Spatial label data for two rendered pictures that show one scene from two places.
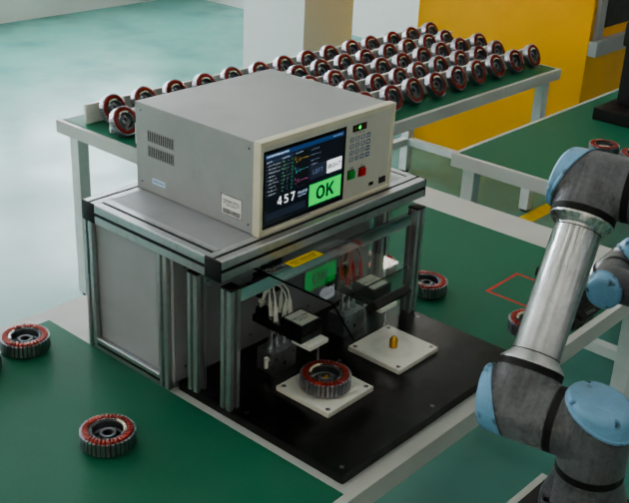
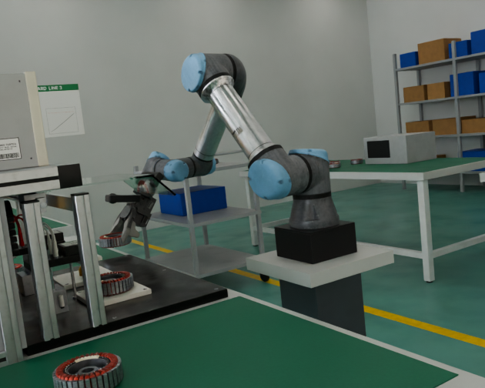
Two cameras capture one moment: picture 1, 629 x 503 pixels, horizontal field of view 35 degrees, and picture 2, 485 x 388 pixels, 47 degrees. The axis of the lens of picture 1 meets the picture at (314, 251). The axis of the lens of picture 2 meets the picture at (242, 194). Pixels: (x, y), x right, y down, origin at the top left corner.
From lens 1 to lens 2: 181 cm
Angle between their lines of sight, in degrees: 72
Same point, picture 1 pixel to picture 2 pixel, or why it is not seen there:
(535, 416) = (302, 165)
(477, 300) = not seen: hidden behind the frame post
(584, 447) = (324, 169)
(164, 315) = (5, 270)
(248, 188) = (24, 121)
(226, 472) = (186, 330)
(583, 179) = (215, 61)
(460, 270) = not seen: outside the picture
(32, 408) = not seen: outside the picture
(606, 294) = (183, 169)
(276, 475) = (203, 314)
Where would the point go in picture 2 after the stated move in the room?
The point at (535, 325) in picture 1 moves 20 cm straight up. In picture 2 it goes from (259, 132) to (252, 61)
